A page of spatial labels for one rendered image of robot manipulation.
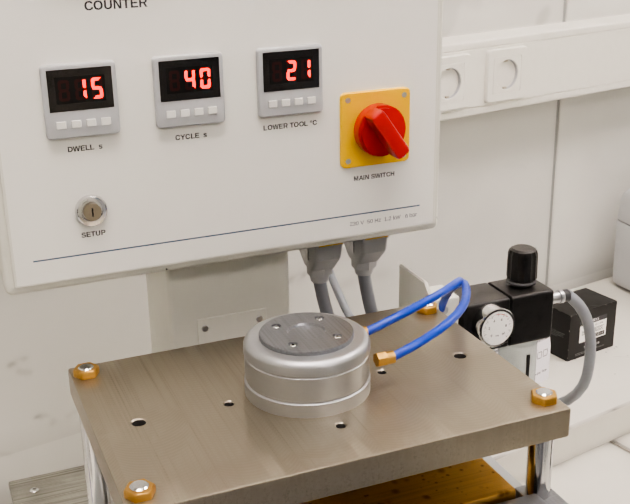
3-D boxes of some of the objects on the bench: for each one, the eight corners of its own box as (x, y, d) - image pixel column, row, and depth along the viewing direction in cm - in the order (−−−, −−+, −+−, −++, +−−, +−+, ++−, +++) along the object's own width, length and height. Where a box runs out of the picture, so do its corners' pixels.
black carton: (535, 346, 142) (538, 300, 139) (581, 331, 146) (585, 286, 144) (567, 362, 137) (571, 315, 134) (613, 346, 141) (618, 300, 139)
